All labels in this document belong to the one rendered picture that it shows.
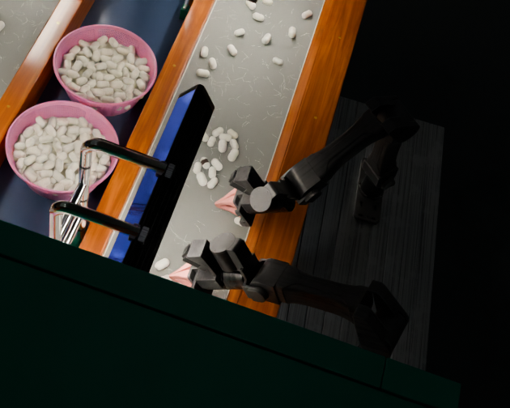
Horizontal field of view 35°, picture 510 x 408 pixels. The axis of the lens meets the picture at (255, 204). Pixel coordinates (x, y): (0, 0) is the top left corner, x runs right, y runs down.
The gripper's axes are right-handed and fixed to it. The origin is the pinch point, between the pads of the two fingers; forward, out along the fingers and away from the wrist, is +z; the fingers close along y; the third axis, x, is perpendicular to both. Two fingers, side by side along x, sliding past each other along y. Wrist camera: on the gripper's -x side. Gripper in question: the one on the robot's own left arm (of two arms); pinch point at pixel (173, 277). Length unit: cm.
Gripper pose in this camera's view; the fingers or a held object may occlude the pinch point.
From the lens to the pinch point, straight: 177.8
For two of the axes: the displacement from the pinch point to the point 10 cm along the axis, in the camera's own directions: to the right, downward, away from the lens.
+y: -2.6, 7.9, -5.5
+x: 4.4, 6.0, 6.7
